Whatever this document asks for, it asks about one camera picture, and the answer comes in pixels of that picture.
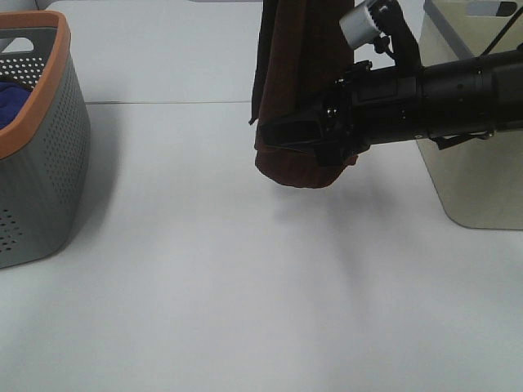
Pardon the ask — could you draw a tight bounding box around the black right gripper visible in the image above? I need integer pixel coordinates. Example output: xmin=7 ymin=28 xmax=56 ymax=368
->
xmin=258 ymin=60 xmax=372 ymax=167

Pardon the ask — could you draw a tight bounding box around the brown towel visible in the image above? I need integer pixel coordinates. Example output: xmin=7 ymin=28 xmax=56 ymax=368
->
xmin=250 ymin=1 xmax=357 ymax=189

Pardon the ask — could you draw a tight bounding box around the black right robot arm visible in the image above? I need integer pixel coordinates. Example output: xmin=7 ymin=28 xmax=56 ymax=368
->
xmin=260 ymin=48 xmax=522 ymax=167

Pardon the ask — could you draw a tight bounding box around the blue towel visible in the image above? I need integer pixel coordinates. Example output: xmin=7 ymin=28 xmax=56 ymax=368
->
xmin=0 ymin=79 xmax=32 ymax=129

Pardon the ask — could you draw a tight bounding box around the beige plastic bin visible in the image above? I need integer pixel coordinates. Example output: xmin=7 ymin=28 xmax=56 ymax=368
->
xmin=418 ymin=1 xmax=522 ymax=230

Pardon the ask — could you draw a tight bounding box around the grey perforated laundry basket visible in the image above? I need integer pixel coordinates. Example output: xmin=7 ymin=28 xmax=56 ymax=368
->
xmin=1 ymin=11 xmax=91 ymax=268

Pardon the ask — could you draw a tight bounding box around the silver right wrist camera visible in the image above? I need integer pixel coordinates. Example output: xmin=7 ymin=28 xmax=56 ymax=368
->
xmin=339 ymin=0 xmax=405 ymax=50

